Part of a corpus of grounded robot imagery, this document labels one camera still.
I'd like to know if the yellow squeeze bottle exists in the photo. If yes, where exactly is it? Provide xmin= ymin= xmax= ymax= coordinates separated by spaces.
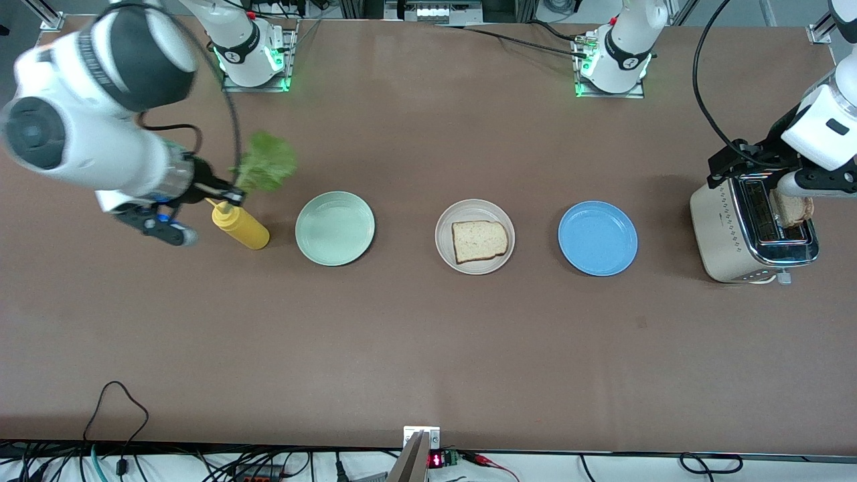
xmin=204 ymin=197 xmax=270 ymax=251

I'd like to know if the green lettuce leaf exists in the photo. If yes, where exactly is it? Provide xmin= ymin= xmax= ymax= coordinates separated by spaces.
xmin=230 ymin=131 xmax=299 ymax=195

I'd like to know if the toasted bread slice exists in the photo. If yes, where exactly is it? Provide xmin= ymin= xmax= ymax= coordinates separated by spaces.
xmin=770 ymin=191 xmax=815 ymax=229

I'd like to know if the mint green plate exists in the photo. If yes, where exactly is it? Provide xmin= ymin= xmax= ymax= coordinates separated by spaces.
xmin=295 ymin=191 xmax=376 ymax=267

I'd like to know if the blue plate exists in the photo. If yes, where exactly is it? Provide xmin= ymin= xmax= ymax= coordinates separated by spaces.
xmin=558 ymin=201 xmax=639 ymax=277

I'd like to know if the beige plate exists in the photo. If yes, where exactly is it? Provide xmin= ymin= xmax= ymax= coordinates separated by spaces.
xmin=435 ymin=199 xmax=516 ymax=276

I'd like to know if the beige toaster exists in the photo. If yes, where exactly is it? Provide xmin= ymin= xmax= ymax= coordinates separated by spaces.
xmin=690 ymin=175 xmax=820 ymax=284

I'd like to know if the brown bread slice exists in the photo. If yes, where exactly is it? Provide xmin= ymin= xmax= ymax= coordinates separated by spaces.
xmin=452 ymin=220 xmax=510 ymax=265

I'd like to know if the grey background control box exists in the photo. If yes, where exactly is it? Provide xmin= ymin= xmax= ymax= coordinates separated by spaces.
xmin=385 ymin=0 xmax=483 ymax=24

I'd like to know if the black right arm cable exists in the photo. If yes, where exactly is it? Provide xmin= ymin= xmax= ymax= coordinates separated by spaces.
xmin=94 ymin=0 xmax=243 ymax=176

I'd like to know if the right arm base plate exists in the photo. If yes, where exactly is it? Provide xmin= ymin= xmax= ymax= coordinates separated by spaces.
xmin=221 ymin=27 xmax=297 ymax=93

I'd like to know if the aluminium corner post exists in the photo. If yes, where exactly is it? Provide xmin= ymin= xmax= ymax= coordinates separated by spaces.
xmin=807 ymin=0 xmax=857 ymax=44
xmin=23 ymin=0 xmax=66 ymax=32

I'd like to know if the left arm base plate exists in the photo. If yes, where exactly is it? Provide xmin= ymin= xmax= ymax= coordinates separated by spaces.
xmin=574 ymin=37 xmax=647 ymax=99

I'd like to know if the black looped table cable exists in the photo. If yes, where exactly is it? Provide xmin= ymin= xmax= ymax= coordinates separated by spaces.
xmin=84 ymin=382 xmax=149 ymax=477

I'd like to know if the black base power cable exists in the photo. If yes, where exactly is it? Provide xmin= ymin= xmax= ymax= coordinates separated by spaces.
xmin=435 ymin=20 xmax=590 ymax=58

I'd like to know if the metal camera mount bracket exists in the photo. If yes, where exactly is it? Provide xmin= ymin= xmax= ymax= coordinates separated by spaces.
xmin=403 ymin=426 xmax=441 ymax=451

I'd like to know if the black coiled cable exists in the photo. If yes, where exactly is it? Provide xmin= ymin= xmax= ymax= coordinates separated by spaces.
xmin=680 ymin=453 xmax=744 ymax=475

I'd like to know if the aluminium camera mount post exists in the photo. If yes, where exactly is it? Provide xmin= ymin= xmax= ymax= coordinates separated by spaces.
xmin=385 ymin=432 xmax=429 ymax=482

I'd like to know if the red clip cable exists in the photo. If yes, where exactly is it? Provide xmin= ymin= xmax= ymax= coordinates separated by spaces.
xmin=461 ymin=452 xmax=522 ymax=482

